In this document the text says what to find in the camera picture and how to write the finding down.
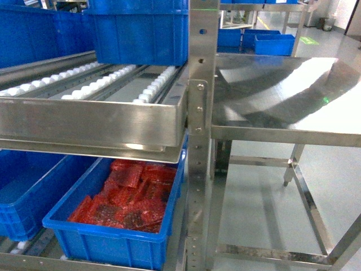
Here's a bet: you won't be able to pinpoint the blue bin with red bags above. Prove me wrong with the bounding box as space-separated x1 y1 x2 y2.
43 149 187 270

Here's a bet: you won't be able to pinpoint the stainless steel shelf rack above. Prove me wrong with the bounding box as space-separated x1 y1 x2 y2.
1 1 219 270

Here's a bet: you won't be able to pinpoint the empty blue bin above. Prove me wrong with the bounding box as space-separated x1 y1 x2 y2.
1 150 96 241

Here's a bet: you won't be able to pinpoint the red bubble wrap bags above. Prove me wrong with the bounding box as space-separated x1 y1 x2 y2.
67 159 177 233

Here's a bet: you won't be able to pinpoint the steel side table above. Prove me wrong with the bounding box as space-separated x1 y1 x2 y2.
212 54 360 270

